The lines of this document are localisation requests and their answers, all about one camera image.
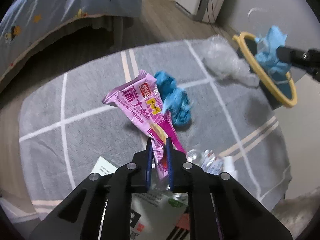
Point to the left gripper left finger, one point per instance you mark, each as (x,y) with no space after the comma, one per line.
(100,206)

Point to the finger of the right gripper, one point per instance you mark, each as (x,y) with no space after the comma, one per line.
(295,57)

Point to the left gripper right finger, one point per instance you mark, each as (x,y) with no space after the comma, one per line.
(219,207)

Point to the blue paper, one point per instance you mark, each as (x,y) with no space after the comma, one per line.
(175,99)
(266,54)

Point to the purple snack wrapper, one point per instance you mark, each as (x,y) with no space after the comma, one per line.
(141,102)

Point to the teal bin with yellow rim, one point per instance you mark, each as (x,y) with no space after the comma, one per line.
(284,91)

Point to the white printed leaflet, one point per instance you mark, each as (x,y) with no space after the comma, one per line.
(103,167)

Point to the red and white carton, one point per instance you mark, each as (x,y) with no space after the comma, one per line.
(181,230)

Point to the green and white box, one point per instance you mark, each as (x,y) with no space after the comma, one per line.
(154,215)

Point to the clear plastic bag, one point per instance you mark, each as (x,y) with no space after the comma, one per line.
(221,60)

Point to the grey rug with white lines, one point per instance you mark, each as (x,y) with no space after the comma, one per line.
(105,109)

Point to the blue crumpled paper on rug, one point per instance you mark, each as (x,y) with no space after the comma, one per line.
(175,99)

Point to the bed with blue duvet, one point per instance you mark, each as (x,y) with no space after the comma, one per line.
(28,22)

